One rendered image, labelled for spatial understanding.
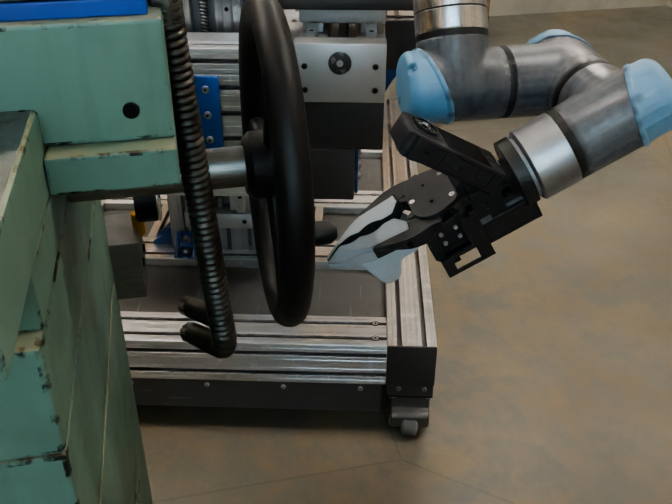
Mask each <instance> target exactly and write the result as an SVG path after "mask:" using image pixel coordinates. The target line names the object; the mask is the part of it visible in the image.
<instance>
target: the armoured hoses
mask: <svg viewBox="0 0 672 504"><path fill-rule="evenodd" d="M148 3H149V4H150V5H151V6H152V7H158V8H160V9H161V11H162V13H163V21H164V30H165V39H166V48H167V57H168V66H169V75H170V84H171V93H172V102H173V111H174V120H175V128H176V137H177V146H178V156H179V166H180V173H181V174H182V175H181V180H182V181H183V183H182V184H183V187H184V193H185V194H186V195H185V200H186V206H187V207H188V208H187V211H188V213H189V219H190V225H191V232H192V238H194V239H193V243H194V244H195V245H194V248H195V250H196V251H195V253H196V256H197V257H196V258H197V262H198V268H199V273H200V279H201V285H202V290H203V296H204V300H201V299H198V298H195V297H192V296H184V297H183V298H181V299H180V301H179V302H178V303H177V304H178V310H179V312H180V314H182V315H184V316H186V317H189V318H191V319H193V320H195V321H197V322H200V323H202V324H204V325H206V326H209V328H210V329H209V328H207V327H204V326H202V325H200V324H197V323H194V322H187V323H186V324H184V325H183V326H182V328H181V329H180V336H181V338H182V341H184V342H186V343H189V344H191V345H193V346H195V347H197V348H198V349H200V350H202V351H204V352H206V353H208V354H210V355H212V356H214V357H216V358H218V359H223V358H228V357H230V356H231V355H232V354H233V353H234V351H235V349H236V345H237V336H236V329H235V324H234V319H233V318H234V317H233V311H232V305H231V299H230V292H229V287H228V281H227V276H226V270H225V269H226V268H225V262H224V256H223V250H222V244H221V238H220V232H219V228H218V227H219V225H218V222H217V221H218V219H217V216H216V215H217V213H216V210H215V209H216V207H215V204H214V203H215V201H214V196H213V190H212V185H211V179H210V172H209V171H208V170H209V165H208V164H207V163H208V159H207V157H206V156H207V152H206V151H205V148H206V146H205V144H204V141H205V140H204V137H203V130H202V123H201V116H200V110H199V105H198V99H197V92H196V86H195V83H194V82H195V79H194V76H193V69H192V68H191V67H192V62H191V60H190V58H191V55H190V53H189V45H188V44H187V43H188V38H187V36H186V35H187V31H186V29H185V27H186V26H185V17H184V11H183V1H182V0H148Z"/></svg>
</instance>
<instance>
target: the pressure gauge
mask: <svg viewBox="0 0 672 504"><path fill-rule="evenodd" d="M133 202H134V209H135V210H134V211H132V212H131V213H130V216H131V222H132V228H133V229H135V230H139V234H140V236H143V235H145V234H146V227H145V222H151V221H158V220H159V221H162V207H161V197H160V198H159V195H149V196H139V197H133Z"/></svg>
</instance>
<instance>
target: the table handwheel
mask: <svg viewBox="0 0 672 504"><path fill-rule="evenodd" d="M238 54H239V87H240V106H241V120H242V134H243V137H242V138H241V146H231V147H219V148H207V149H205V151H206V152H207V156H206V157H207V159H208V163H207V164H208V165H209V170H208V171H209V172H210V179H211V185H212V190H215V189H226V188H237V187H245V190H246V193H247V194H248V195H249V203H250V211H251V218H252V226H253V233H254V240H255V246H256V252H257V258H258V264H259V270H260V275H261V280H262V285H263V289H264V293H265V297H266V301H267V304H268V307H269V310H270V312H271V314H272V316H273V318H274V320H275V321H276V322H277V323H278V324H280V325H282V326H284V327H295V326H297V325H299V324H301V323H302V322H303V321H304V320H305V318H306V317H307V314H308V312H309V310H310V307H311V302H312V297H313V288H314V276H315V210H314V191H313V177H312V164H311V153H310V143H309V134H308V126H307V118H306V110H305V103H304V96H303V90H302V83H301V77H300V72H299V66H298V61H297V56H296V51H295V46H294V42H293V38H292V34H291V31H290V28H289V24H288V21H287V18H286V16H285V13H284V11H283V8H282V6H281V5H280V3H279V2H278V1H277V0H245V1H244V3H243V5H242V9H241V14H240V21H239V44H238ZM182 183H183V181H182V180H181V181H180V183H179V184H175V185H164V186H153V187H141V188H130V189H119V190H108V191H97V192H86V193H75V194H66V197H67V200H68V201H69V202H70V203H73V202H84V201H95V200H106V199H117V198H128V197H139V196H149V195H160V194H171V193H182V192H184V187H183V184H182Z"/></svg>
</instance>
